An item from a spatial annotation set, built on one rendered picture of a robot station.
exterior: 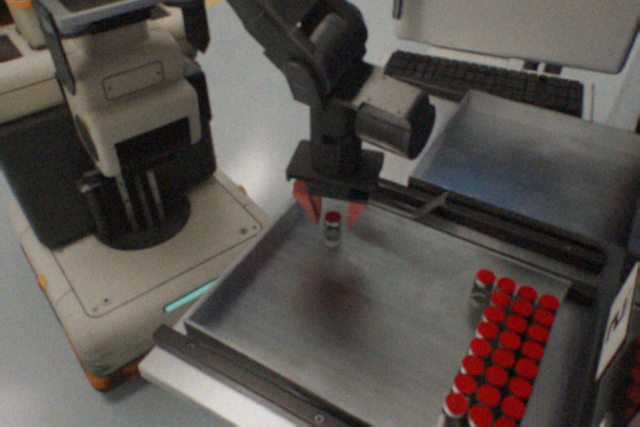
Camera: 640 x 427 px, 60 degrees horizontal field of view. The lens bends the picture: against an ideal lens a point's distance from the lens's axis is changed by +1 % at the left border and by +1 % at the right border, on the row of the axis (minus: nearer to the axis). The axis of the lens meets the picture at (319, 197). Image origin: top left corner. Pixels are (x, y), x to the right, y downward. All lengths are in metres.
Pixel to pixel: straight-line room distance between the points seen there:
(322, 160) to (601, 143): 0.52
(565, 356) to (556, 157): 0.35
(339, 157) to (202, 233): 1.05
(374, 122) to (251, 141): 1.88
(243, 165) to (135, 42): 1.17
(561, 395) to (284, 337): 0.29
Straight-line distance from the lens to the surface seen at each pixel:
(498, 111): 0.97
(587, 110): 1.20
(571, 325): 0.69
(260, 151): 2.32
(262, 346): 0.62
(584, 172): 0.90
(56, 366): 1.79
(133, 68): 1.15
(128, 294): 1.50
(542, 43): 1.31
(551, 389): 0.64
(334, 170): 0.59
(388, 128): 0.52
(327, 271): 0.68
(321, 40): 0.49
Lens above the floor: 1.40
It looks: 42 degrees down
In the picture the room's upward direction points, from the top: straight up
